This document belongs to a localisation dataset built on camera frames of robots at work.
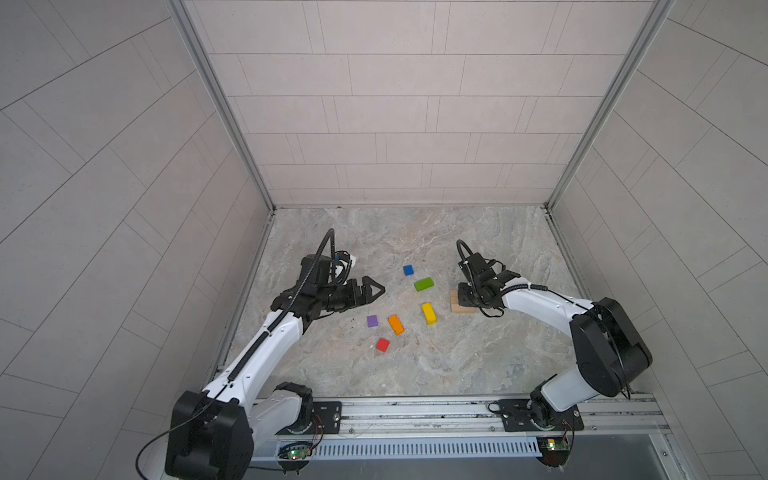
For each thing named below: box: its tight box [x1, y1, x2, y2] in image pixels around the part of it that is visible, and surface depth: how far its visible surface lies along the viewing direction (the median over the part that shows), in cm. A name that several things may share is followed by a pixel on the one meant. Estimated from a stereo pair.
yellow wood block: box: [422, 302, 437, 326], surface depth 88 cm
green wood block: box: [414, 277, 434, 292], surface depth 98 cm
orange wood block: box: [388, 314, 405, 336], surface depth 88 cm
